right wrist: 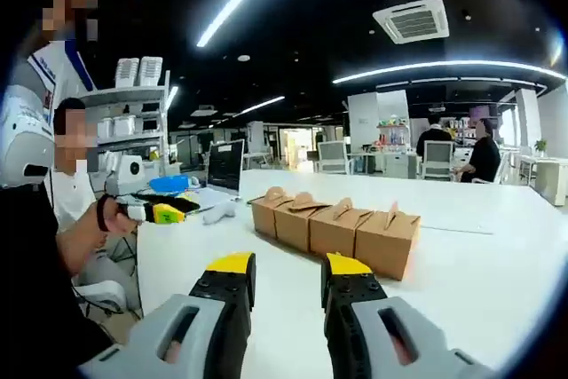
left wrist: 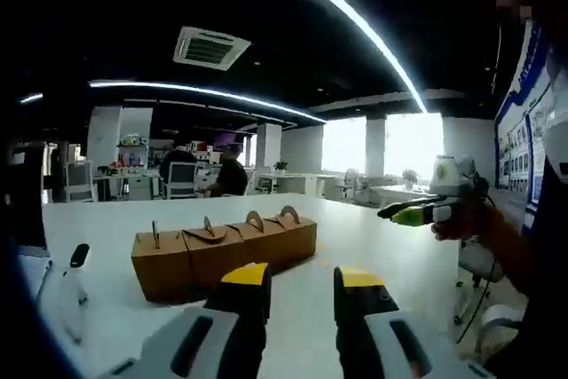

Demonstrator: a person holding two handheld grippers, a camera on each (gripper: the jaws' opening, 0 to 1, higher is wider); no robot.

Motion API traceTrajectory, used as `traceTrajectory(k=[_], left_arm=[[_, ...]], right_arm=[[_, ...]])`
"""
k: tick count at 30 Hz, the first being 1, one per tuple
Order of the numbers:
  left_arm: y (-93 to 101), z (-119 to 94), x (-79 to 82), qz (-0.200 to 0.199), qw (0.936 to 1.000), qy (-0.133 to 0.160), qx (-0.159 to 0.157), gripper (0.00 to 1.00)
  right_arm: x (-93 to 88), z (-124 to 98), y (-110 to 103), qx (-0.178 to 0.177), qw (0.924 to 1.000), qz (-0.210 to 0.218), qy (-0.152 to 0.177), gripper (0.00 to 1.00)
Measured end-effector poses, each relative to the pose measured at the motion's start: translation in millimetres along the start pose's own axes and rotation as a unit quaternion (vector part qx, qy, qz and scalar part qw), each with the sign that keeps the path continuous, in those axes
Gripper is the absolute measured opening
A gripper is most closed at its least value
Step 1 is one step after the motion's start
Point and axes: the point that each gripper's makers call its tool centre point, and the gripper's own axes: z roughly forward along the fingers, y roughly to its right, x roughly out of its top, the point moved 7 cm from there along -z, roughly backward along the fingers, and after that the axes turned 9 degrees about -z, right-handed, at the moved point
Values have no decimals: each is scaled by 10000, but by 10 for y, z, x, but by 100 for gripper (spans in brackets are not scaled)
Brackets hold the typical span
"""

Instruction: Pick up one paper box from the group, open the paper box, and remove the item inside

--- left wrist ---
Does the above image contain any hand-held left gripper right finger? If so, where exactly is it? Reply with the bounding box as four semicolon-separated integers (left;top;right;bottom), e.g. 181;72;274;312
333;265;496;379

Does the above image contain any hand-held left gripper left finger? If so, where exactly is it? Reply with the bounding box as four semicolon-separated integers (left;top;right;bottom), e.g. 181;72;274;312
97;262;272;379

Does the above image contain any brown paper box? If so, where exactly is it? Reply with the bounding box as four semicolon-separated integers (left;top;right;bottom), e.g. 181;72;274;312
225;209;288;276
130;218;195;304
264;204;319;267
181;216;246;294

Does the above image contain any person's right hand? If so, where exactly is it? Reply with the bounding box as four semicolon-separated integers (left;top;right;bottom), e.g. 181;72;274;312
432;201;502;242

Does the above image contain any white swivel chair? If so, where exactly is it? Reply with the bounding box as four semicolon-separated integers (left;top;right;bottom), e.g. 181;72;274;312
454;236;505;325

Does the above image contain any white device with black top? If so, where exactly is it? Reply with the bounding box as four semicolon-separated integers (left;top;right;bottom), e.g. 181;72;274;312
37;243;91;344

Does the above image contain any white mesh office chair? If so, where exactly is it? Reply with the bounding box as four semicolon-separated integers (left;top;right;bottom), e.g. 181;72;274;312
165;161;200;201

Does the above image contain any long ceiling light strip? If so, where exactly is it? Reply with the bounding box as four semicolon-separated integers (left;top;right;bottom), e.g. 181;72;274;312
248;0;430;114

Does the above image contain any shelf with colourful items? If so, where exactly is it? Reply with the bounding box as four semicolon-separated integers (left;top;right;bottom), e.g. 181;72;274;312
109;132;150;172

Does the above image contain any medium ceiling light strip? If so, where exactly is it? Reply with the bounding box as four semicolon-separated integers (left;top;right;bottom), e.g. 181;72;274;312
88;80;327;124

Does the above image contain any white ceiling air vent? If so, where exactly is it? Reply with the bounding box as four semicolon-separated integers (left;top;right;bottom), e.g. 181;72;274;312
172;26;252;72

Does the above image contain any wall poster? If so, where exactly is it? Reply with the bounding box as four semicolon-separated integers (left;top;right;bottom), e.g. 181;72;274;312
493;19;556;236

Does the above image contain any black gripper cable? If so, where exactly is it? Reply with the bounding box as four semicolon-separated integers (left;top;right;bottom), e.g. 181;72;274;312
454;214;501;344

